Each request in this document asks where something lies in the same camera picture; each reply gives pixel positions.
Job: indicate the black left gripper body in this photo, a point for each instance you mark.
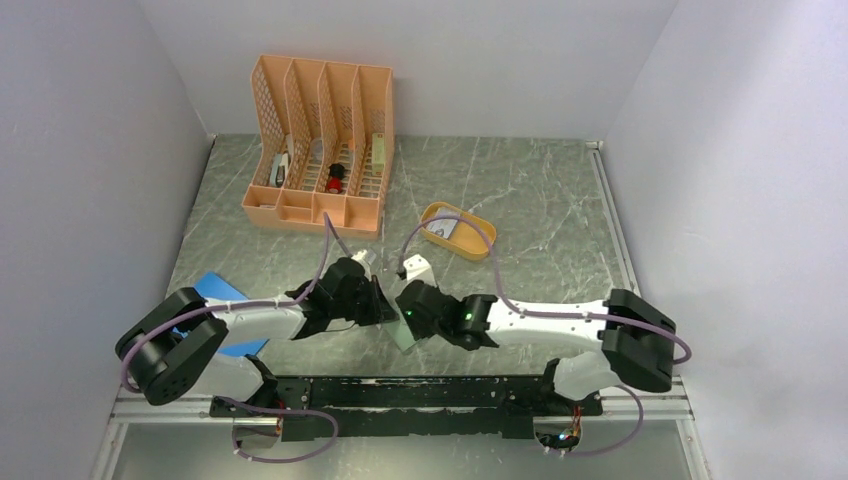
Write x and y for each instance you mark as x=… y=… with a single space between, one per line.
x=363 y=304

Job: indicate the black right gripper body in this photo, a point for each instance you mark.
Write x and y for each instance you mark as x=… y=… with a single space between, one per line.
x=419 y=330

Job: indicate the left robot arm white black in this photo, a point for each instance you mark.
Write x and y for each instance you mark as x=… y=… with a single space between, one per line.
x=177 y=348

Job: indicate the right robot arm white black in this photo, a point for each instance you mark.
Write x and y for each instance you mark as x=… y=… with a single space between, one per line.
x=622 y=340

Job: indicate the card in yellow tray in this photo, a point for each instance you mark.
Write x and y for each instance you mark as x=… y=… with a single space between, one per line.
x=444 y=226

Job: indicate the yellow oval tray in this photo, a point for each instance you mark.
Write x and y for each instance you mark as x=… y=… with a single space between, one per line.
x=469 y=239

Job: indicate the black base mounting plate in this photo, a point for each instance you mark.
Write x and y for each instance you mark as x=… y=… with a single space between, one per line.
x=420 y=405

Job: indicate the red black small bottle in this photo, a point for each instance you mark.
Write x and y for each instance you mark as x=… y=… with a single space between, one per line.
x=336 y=174

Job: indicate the blue notebook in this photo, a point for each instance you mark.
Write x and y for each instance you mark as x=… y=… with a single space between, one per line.
x=213 y=286

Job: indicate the grey white utility knife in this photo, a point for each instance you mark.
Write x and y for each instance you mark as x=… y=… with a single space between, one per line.
x=279 y=169

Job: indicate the pale green eraser box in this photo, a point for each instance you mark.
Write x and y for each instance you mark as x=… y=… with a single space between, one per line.
x=378 y=154

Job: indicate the peach plastic file organizer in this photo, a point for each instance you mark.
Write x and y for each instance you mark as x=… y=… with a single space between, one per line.
x=322 y=112

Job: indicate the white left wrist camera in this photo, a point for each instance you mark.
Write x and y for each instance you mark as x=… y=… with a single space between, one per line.
x=365 y=258

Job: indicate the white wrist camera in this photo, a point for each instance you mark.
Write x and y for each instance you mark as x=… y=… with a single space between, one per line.
x=365 y=258
x=417 y=267

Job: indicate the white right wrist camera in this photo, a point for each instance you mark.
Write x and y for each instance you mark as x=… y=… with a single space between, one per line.
x=417 y=267

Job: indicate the aluminium rail frame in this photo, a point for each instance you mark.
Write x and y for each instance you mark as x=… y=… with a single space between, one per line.
x=621 y=342

